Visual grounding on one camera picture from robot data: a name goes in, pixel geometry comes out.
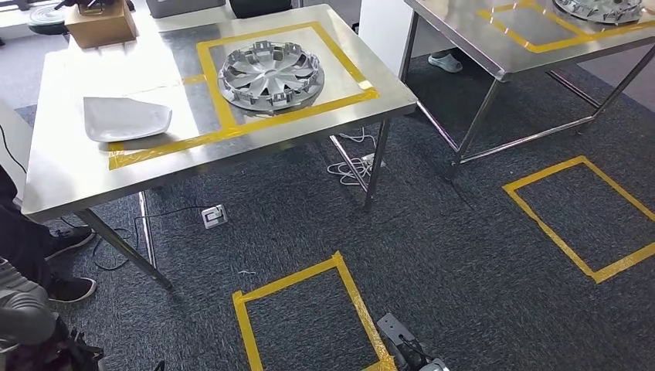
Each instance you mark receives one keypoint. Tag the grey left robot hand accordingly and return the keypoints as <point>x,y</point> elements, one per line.
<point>25,320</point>

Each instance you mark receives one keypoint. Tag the white plastic part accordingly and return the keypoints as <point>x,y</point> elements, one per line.
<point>128,120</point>

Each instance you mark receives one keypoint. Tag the stainless steel workbench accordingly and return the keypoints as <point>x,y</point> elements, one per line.
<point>66,153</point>
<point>460,30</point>

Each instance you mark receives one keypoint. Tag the person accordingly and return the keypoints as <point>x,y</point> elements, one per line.
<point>20,240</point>

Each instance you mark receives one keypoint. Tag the floor outlet box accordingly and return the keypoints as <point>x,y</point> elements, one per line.
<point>215,216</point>

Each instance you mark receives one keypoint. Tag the yellow floor tape square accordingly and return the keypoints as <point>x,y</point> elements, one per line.
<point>552,234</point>
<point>286,280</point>

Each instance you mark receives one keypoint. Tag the black round disc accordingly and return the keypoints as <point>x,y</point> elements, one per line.
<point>43,20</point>

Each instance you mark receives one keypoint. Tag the cardboard box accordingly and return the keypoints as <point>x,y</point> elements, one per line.
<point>102,28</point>

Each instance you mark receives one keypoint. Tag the black remote controller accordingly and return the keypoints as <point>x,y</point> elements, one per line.
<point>92,6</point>

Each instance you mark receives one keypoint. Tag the silver wheel cover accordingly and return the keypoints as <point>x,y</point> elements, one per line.
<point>271,77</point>
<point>599,10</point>

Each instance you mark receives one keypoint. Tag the white power strip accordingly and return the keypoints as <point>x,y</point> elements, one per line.
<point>373,161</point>

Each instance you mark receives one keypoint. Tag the black zip case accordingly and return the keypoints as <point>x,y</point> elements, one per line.
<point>261,7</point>

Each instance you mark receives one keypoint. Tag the person's slippered foot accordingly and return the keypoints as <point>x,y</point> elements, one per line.
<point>445,62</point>

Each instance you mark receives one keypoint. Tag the yellow table tape frame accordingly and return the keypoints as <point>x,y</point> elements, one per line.
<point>211,87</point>
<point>624,29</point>
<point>506,31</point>
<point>169,147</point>

